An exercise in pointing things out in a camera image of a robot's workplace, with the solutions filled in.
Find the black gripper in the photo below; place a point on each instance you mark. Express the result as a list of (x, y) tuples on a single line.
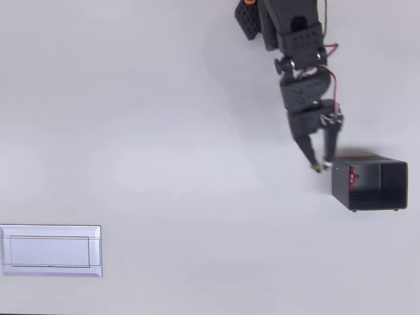
[(304, 123)]

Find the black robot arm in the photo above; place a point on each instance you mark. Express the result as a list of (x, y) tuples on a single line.
[(295, 39)]

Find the black robot base with orange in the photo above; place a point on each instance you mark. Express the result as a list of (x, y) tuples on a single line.
[(246, 18)]

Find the black rectangular bin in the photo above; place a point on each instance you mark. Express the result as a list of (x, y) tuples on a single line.
[(339, 193)]

